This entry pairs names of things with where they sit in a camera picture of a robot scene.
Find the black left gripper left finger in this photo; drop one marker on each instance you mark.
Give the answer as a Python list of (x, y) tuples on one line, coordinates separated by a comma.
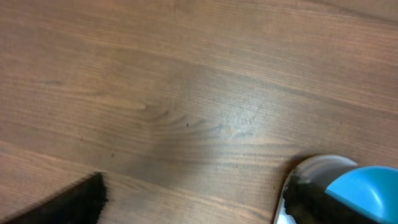
[(80, 203)]

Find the teal plastic bowl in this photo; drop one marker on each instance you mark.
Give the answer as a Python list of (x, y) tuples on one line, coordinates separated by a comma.
[(370, 190)]

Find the white digital kitchen scale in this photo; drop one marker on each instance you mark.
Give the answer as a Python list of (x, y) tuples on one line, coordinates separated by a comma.
[(320, 170)]

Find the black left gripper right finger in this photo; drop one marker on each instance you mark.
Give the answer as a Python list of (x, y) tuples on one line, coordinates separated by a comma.
[(307, 203)]

